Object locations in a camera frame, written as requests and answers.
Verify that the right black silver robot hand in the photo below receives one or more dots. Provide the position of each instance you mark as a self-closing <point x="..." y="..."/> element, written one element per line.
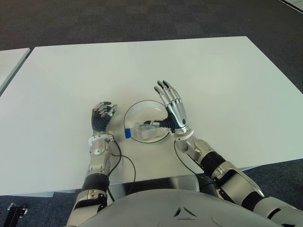
<point x="176" y="113"/>

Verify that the grey robot torso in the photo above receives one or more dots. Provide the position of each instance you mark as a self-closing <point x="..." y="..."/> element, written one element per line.
<point x="180" y="208"/>

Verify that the right silver black robot arm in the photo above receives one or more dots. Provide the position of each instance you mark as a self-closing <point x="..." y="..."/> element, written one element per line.
<point x="227" y="175"/>

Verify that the white table leg base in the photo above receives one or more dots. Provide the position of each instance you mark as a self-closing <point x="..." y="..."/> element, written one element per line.
<point x="188" y="184"/>

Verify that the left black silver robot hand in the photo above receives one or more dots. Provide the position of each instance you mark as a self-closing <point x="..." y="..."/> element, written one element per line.
<point x="99" y="120"/>

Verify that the neighbouring white table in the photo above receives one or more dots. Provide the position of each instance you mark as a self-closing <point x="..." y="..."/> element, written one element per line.
<point x="10" y="63"/>

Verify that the clear water bottle blue cap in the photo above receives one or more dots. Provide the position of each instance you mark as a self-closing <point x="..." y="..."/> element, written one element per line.
<point x="142" y="131"/>

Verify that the black wheeled stand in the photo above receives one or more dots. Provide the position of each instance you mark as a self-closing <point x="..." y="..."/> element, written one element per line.
<point x="16" y="212"/>

